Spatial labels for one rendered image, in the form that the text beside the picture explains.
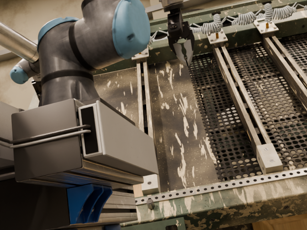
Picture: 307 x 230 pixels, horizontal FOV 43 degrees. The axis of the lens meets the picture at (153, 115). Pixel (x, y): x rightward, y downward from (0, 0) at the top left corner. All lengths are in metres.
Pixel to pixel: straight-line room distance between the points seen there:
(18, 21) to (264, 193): 4.21
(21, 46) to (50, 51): 0.66
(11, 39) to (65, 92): 0.72
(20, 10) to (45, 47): 4.31
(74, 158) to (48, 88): 0.39
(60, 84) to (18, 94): 3.92
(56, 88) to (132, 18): 0.21
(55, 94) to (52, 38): 0.13
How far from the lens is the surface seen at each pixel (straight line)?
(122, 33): 0.78
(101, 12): 0.82
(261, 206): 1.39
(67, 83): 0.83
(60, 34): 0.87
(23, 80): 1.67
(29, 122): 0.51
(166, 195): 1.42
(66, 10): 4.86
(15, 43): 1.52
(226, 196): 1.39
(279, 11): 2.34
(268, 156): 1.49
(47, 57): 0.87
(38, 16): 5.01
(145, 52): 2.26
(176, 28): 1.26
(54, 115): 0.49
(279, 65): 2.10
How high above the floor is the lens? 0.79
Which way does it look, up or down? 16 degrees up
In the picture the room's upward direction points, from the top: 10 degrees counter-clockwise
